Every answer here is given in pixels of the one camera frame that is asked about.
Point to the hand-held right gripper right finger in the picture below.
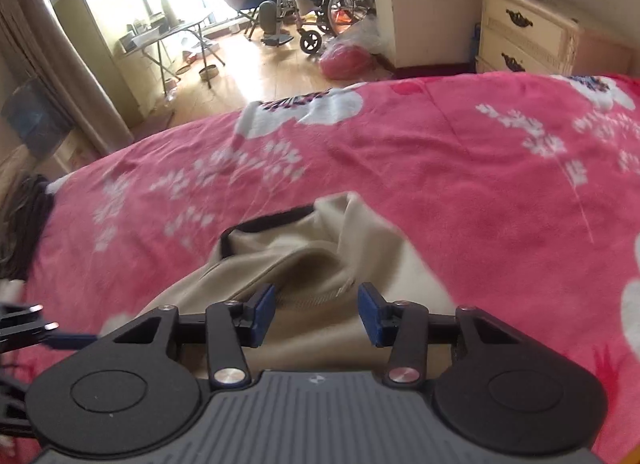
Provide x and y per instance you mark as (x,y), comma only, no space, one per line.
(370,316)

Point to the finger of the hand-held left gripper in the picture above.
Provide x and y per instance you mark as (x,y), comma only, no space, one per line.
(70,340)
(12,409)

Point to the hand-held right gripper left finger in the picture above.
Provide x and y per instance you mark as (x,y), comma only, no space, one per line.
(264,316)

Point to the cream sweatshirt with black trim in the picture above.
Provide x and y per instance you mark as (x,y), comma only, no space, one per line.
(310,264)

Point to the dark folded clothes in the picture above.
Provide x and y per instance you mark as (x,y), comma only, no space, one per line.
(25,229)

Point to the pink floral blanket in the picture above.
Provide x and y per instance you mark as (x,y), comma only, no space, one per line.
(450,194)

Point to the blue water jug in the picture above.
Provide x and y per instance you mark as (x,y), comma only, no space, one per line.
(35,119)

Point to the metal bowl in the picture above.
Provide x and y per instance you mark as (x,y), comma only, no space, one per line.
(209,73)

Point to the red plastic bag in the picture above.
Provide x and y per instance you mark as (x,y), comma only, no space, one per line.
(347,63)

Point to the white plastic bag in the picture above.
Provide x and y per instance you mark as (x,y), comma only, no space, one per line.
(372,34)

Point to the folding table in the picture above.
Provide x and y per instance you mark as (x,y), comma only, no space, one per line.
(165,33)

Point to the folding stool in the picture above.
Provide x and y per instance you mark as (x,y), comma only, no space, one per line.
(248,14)

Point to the beige curtain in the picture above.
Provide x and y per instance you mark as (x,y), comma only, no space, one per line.
(20,29)

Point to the cream nightstand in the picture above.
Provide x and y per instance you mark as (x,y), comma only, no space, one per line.
(530,29)

